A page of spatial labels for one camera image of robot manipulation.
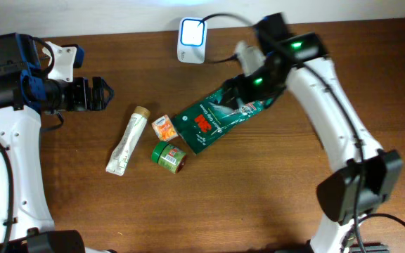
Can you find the white tube gold cap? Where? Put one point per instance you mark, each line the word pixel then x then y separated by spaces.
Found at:
pixel 122 153

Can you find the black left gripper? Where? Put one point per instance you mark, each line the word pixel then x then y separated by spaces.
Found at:
pixel 84 93

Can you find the green lidded jar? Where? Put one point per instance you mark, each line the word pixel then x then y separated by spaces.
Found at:
pixel 169 157

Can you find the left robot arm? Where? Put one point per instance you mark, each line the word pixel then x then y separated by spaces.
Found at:
pixel 36 78

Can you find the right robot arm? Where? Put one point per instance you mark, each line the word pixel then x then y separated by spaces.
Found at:
pixel 363 173

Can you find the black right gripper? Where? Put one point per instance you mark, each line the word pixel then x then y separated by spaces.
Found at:
pixel 233 83

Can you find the orange tissue packet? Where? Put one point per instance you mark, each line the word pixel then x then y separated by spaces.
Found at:
pixel 164 128

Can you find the green 3M gloves packet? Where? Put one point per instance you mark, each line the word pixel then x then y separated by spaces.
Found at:
pixel 206 121

